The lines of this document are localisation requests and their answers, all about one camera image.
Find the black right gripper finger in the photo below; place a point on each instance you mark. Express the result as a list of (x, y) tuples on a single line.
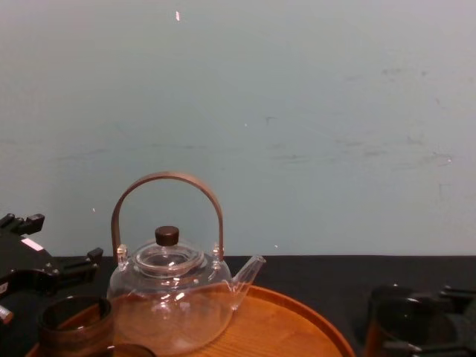
[(403, 346), (461, 294)]

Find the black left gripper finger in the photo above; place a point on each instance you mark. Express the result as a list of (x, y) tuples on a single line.
[(26, 225), (80, 269)]

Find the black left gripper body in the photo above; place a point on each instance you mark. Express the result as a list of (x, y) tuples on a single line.
[(26, 260)]

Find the glass cup with wooden sleeve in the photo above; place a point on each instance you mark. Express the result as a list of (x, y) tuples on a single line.
[(130, 351), (74, 334), (394, 320)]

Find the round wooden tray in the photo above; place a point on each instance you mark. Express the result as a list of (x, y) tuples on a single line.
[(282, 327)]

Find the glass lid with dark knob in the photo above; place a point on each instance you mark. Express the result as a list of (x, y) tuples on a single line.
[(167, 256)]

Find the black table cloth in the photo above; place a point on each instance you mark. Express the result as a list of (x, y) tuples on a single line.
[(320, 271)]

